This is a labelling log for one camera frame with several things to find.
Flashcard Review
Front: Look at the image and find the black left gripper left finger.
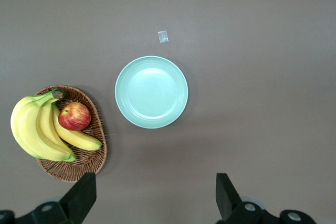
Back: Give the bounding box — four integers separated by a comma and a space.
28, 172, 97, 224

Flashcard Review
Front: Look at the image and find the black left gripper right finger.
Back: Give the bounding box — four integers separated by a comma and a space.
215, 173, 280, 224

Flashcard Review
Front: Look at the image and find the pale green round plate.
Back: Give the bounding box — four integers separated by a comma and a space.
114, 55, 189, 130

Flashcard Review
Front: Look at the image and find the brown wicker basket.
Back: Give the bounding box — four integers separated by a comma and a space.
33, 84, 108, 183

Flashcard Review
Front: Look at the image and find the red apple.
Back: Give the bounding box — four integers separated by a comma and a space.
58, 102, 92, 131

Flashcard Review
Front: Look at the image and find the yellow banana bunch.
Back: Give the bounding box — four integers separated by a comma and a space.
10, 89, 103, 163

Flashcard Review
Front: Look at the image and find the large table cover sheet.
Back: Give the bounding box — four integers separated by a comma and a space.
0, 0, 336, 224

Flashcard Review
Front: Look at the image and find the small clear tape piece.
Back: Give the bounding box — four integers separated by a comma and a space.
157, 30, 169, 44

